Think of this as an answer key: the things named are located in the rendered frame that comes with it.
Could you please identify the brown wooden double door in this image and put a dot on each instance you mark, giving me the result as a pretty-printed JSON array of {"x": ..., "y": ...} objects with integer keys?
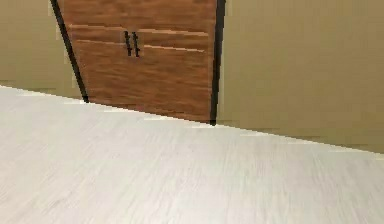
[{"x": 160, "y": 80}]

